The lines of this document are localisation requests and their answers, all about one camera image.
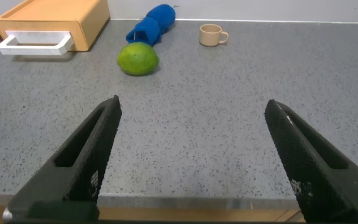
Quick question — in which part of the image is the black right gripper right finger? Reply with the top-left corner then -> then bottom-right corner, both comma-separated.
264,99 -> 358,223

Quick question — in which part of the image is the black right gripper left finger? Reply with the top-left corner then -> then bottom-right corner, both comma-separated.
3,95 -> 122,220

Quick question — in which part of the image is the yellow drawer with white handle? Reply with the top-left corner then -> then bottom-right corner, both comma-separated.
0,19 -> 90,56

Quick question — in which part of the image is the green lime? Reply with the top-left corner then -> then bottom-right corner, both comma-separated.
117,42 -> 160,77

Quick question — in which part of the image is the beige cup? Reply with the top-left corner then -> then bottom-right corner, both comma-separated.
198,23 -> 229,48

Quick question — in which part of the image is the blue rolled towel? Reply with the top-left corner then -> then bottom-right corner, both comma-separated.
126,3 -> 177,47

